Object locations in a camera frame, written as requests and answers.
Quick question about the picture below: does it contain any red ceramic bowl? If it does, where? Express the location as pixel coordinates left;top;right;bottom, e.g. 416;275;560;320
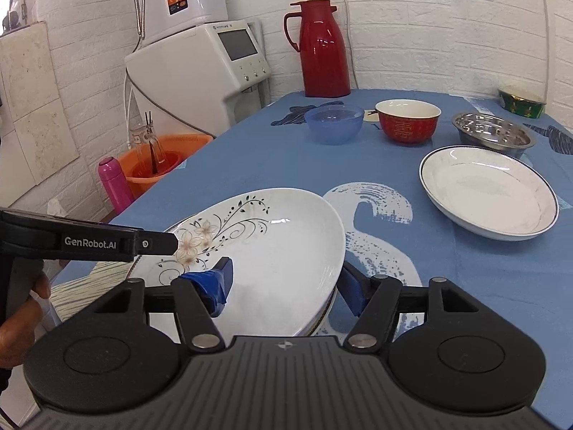
375;99;442;145

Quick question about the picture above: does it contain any person's left hand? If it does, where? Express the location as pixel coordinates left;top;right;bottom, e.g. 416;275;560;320
0;296;44;369

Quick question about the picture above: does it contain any white plate blue rim near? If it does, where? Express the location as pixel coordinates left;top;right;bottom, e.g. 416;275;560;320
299;289;337;337

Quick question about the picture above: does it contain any white plate blue rim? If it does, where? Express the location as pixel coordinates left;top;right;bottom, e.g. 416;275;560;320
419;145;559;242
299;289;337;337

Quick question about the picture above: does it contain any pink water bottle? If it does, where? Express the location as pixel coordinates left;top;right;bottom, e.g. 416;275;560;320
97;156;134;215

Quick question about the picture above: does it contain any blue patterned tablecloth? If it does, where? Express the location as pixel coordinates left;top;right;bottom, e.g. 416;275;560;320
119;92;572;428

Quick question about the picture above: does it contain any orange plastic basin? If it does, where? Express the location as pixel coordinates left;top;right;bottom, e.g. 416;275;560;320
119;134;213;199

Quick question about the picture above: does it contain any glass bottle in basin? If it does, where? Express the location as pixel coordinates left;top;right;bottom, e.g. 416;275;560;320
129;111;166;176

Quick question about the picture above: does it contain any white plate blue rim far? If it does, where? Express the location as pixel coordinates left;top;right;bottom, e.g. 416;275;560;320
419;145;559;242

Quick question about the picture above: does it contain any blue plastic bowl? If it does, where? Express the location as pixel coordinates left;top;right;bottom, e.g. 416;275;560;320
304;104;364;145

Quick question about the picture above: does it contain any stainless steel bowl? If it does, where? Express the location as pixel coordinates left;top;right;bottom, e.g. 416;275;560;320
452;113;536;159

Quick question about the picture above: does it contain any white water dispenser machine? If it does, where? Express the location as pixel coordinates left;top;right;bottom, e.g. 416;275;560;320
125;19;271;137

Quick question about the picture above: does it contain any green patterned bowl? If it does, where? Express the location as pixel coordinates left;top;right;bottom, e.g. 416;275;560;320
498;87;546;119

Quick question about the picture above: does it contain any red thermos jug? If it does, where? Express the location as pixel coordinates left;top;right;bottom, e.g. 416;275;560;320
283;0;351;98

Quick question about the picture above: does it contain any beige wall board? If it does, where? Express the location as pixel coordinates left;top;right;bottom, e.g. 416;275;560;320
1;22;79;207

